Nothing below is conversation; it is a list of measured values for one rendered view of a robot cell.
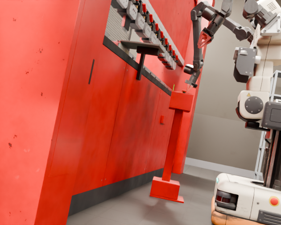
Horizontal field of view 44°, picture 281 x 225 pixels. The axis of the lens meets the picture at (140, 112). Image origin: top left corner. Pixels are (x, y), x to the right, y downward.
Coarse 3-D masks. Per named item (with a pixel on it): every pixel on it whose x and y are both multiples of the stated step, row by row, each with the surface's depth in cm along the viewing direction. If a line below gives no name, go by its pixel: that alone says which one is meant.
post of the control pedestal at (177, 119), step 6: (174, 114) 259; (180, 114) 258; (174, 120) 258; (180, 120) 258; (174, 126) 258; (174, 132) 258; (174, 138) 258; (174, 144) 257; (168, 150) 257; (174, 150) 257; (168, 156) 257; (168, 162) 257; (168, 168) 257; (168, 174) 256; (168, 180) 256
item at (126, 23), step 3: (126, 15) 226; (123, 18) 226; (126, 18) 227; (123, 21) 226; (126, 21) 228; (129, 21) 233; (123, 24) 225; (126, 24) 229; (129, 24) 234; (123, 27) 227; (126, 27) 230; (126, 30) 233; (126, 33) 234
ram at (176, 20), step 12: (144, 0) 246; (156, 0) 274; (168, 0) 309; (180, 0) 355; (192, 0) 417; (156, 12) 280; (168, 12) 317; (180, 12) 365; (168, 24) 324; (180, 24) 375; (180, 36) 386; (180, 48) 398; (180, 60) 411
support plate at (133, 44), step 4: (120, 40) 220; (124, 40) 220; (124, 44) 227; (128, 44) 225; (132, 44) 223; (136, 44) 221; (140, 44) 219; (144, 44) 217; (148, 44) 215; (152, 44) 215; (156, 44) 214; (128, 48) 237; (132, 48) 235; (136, 48) 232; (160, 48) 219; (160, 52) 230; (164, 52) 228
